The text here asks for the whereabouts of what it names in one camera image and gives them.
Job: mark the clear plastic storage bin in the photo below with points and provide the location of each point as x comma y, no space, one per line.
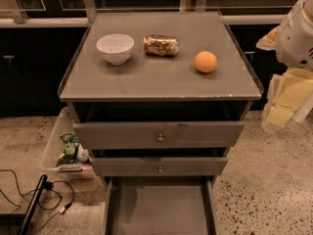
80,168

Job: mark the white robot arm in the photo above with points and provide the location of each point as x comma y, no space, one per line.
290,94

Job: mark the black flat device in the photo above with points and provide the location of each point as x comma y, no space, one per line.
33,204

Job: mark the metal railing frame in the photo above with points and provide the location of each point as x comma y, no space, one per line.
80,13

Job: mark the green snack bag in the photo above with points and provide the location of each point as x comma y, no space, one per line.
70,150

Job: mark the white ceramic bowl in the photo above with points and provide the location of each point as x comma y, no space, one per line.
116,48

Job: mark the grey drawer cabinet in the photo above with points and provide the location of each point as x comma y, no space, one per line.
151,88

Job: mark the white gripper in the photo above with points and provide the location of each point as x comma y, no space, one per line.
294,43

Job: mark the grey top drawer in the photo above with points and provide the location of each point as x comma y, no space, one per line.
158,135

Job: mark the orange fruit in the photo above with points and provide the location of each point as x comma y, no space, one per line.
205,61

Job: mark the crushed golden drink can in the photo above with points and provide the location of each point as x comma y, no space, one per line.
161,45

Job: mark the grey drawer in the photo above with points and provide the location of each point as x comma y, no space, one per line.
158,135
160,206
158,166

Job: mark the grey middle drawer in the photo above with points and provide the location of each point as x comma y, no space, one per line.
158,166

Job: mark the grey bottom drawer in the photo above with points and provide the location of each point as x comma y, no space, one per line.
160,206

